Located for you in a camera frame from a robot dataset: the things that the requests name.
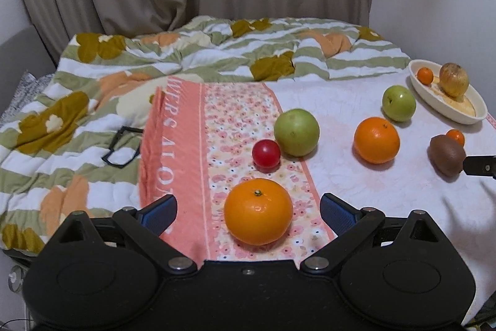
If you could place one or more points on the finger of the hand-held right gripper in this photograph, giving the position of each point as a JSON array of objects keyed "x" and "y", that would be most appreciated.
[{"x": 480, "y": 165}]

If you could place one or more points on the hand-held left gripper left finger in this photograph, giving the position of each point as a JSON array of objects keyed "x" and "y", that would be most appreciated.
[{"x": 159, "y": 216}]

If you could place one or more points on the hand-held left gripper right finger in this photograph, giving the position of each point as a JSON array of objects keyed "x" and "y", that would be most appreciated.
[{"x": 336, "y": 216}]

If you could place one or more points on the brown kiwi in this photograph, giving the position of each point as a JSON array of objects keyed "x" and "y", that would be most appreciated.
[{"x": 445, "y": 155}]

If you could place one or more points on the white oval dish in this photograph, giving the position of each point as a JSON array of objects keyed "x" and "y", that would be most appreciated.
[{"x": 434, "y": 103}]

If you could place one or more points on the large orange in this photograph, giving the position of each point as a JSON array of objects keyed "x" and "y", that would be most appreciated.
[{"x": 257, "y": 212}]

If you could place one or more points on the large green apple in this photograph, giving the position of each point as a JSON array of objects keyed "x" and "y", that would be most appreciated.
[{"x": 296, "y": 132}]

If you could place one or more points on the small green apple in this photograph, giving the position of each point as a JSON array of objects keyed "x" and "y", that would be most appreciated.
[{"x": 399, "y": 103}]

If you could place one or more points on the small tangerine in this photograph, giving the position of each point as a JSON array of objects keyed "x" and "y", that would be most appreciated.
[
  {"x": 456, "y": 136},
  {"x": 425, "y": 76}
]

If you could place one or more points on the pink floral towel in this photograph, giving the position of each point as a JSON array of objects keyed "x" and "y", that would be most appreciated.
[{"x": 348, "y": 179}]

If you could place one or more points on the black eyeglasses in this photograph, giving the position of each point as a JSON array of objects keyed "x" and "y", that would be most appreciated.
[{"x": 105, "y": 159}]

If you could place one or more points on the medium orange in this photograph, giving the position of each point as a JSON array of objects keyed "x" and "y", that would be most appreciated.
[{"x": 376, "y": 140}]

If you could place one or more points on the brown onion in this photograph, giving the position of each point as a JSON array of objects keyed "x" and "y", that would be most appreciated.
[{"x": 454, "y": 79}]

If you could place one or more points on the red tomato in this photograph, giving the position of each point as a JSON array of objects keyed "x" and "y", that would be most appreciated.
[{"x": 266, "y": 153}]

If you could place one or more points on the green striped flower blanket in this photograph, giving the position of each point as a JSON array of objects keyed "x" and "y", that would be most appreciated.
[{"x": 97, "y": 83}]

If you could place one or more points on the grey patterned cloth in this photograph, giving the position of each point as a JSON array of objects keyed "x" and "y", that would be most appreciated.
[{"x": 27, "y": 87}]

